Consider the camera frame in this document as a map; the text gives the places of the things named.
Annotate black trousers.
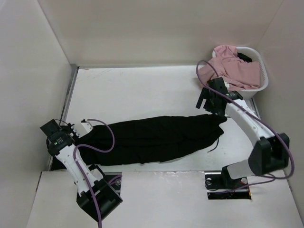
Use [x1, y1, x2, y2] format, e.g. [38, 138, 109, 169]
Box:
[76, 114, 227, 166]

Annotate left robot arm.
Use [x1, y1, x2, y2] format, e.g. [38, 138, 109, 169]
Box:
[40, 119, 123, 225]

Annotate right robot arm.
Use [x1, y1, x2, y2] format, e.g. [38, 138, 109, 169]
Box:
[196, 78, 289, 190]

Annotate pink trousers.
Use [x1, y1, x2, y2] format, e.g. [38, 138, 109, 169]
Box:
[199, 45, 260, 91]

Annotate white laundry basket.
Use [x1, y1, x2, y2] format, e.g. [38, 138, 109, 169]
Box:
[212, 45, 269, 100]

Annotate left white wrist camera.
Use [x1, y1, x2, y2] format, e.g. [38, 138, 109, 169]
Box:
[74, 120, 93, 138]

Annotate aluminium table frame rail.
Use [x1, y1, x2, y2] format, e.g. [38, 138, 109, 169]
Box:
[48, 63, 80, 171]

